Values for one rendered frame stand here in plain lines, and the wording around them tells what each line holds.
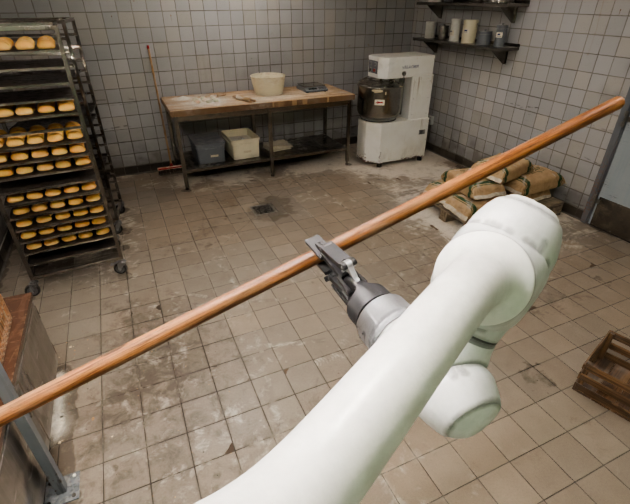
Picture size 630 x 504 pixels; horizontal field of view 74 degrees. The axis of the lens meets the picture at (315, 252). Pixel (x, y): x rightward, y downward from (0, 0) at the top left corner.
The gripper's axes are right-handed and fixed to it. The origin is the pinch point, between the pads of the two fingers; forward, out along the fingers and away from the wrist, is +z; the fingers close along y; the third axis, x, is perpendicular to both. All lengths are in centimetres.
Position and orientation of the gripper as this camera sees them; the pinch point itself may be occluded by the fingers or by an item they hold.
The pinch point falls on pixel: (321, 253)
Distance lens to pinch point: 80.0
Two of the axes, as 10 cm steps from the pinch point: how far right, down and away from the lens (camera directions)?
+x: 8.7, -4.4, 2.1
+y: 2.5, 7.7, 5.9
